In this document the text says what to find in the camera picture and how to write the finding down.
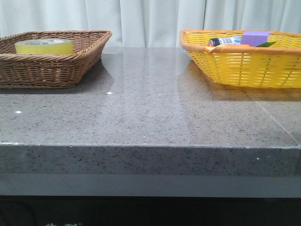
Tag yellowish packing tape roll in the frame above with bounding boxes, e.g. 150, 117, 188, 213
15, 39, 73, 55

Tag yellow woven plastic basket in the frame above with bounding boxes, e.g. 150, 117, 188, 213
180, 30, 301, 88

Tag white curtain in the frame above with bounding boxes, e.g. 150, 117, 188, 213
0, 0, 301, 48

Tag small dark-capped bottle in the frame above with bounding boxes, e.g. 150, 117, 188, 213
208, 36, 242, 47

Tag purple sponge block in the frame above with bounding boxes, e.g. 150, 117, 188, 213
241, 31, 270, 47

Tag brown wicker basket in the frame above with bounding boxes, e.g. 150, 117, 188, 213
0, 30, 112, 89

